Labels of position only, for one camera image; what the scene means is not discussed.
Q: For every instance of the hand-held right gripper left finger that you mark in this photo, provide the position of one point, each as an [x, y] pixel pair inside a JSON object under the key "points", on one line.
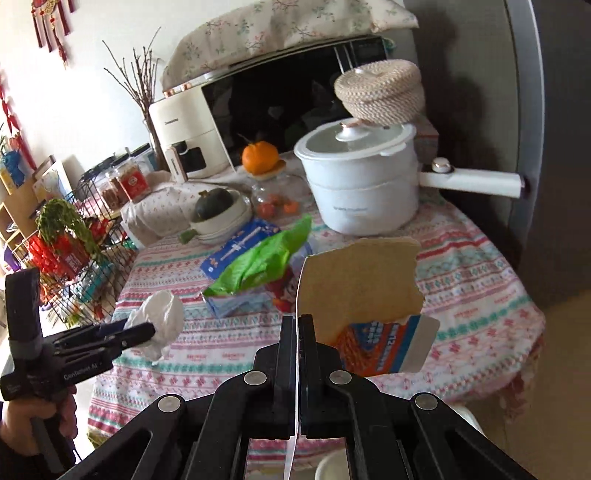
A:
{"points": [[287, 369]]}

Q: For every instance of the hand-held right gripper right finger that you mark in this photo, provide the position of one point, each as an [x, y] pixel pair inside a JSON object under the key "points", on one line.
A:
{"points": [[308, 369]]}

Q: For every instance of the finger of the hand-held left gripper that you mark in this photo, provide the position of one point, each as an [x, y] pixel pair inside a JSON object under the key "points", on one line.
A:
{"points": [[136, 337], [113, 328]]}

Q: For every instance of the white tissue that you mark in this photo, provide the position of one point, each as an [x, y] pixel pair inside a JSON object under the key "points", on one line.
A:
{"points": [[159, 318]]}

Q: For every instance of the torn white orange cardboard box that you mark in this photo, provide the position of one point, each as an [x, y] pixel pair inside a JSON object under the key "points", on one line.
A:
{"points": [[360, 286]]}

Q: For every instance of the person's left hand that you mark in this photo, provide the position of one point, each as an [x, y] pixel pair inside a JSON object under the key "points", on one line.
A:
{"points": [[16, 422]]}

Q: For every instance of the red printed packet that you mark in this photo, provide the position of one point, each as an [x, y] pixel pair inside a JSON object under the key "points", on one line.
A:
{"points": [[282, 290]]}

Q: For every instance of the blue clear plastic wrapper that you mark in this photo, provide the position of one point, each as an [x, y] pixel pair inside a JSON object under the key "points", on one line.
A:
{"points": [[235, 302]]}

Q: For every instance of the red packets in rack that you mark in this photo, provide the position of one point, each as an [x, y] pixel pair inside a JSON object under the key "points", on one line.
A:
{"points": [[53, 263]]}

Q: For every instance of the green plastic bag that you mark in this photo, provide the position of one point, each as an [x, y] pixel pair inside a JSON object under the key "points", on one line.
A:
{"points": [[263, 263]]}

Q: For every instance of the green hanging plant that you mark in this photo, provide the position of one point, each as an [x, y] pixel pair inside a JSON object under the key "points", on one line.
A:
{"points": [[60, 226]]}

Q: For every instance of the white floral cloth bundle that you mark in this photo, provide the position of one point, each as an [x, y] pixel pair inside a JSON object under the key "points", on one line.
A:
{"points": [[157, 207]]}

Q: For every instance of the blue printed packet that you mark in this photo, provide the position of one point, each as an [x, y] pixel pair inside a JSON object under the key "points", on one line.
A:
{"points": [[235, 249]]}

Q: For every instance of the white ceramic bowl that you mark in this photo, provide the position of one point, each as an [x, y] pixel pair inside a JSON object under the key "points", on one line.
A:
{"points": [[226, 224]]}

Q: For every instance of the dark green squash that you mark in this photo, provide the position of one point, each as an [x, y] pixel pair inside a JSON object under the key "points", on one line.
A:
{"points": [[212, 205]]}

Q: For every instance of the wooden shelf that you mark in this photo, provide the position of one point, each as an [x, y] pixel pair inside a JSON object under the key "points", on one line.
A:
{"points": [[18, 207]]}

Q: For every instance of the patterned striped tablecloth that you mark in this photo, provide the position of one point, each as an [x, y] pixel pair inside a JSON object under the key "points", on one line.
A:
{"points": [[461, 300]]}

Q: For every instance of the glass jar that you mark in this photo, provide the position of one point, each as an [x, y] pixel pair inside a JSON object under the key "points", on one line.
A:
{"points": [[272, 198]]}

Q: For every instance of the white electric cooking pot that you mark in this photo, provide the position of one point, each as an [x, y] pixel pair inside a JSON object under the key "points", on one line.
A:
{"points": [[364, 189]]}

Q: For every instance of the white air fryer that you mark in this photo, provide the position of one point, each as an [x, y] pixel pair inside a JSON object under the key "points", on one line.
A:
{"points": [[184, 134]]}

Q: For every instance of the orange fruit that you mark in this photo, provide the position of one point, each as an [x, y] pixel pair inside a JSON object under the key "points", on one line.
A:
{"points": [[259, 158]]}

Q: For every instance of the glass pot lid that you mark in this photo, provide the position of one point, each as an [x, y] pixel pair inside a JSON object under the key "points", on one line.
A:
{"points": [[355, 138]]}

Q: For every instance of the dry twigs in vase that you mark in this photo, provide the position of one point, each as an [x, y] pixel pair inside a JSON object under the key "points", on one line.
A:
{"points": [[138, 83]]}

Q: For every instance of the woven lidded basket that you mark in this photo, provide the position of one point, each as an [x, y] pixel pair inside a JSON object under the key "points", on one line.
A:
{"points": [[381, 92]]}

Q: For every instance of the grey refrigerator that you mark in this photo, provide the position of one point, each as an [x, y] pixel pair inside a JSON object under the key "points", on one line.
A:
{"points": [[545, 138]]}

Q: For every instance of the floral cloth cover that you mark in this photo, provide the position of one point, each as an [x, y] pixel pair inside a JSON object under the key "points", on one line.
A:
{"points": [[277, 32]]}

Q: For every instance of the red hanging wall decoration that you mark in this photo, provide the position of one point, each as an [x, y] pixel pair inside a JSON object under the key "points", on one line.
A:
{"points": [[14, 120]]}

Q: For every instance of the red knot wall decoration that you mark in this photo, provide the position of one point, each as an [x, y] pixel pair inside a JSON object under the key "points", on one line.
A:
{"points": [[51, 27]]}

